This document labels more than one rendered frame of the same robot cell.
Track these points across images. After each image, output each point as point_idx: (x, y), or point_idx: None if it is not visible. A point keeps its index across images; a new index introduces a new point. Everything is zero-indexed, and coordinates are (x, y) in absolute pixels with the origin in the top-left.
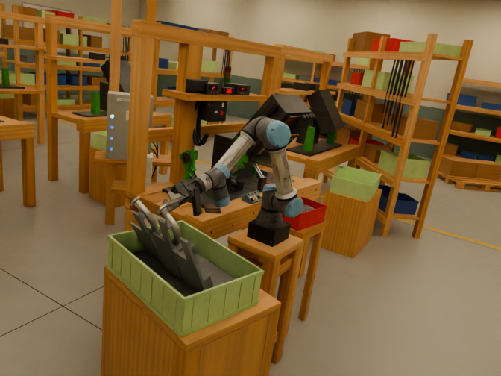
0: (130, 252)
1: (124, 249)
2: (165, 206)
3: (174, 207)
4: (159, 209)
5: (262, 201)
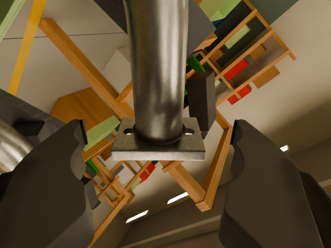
0: (8, 15)
1: (1, 41)
2: (201, 136)
3: (83, 183)
4: (190, 118)
5: None
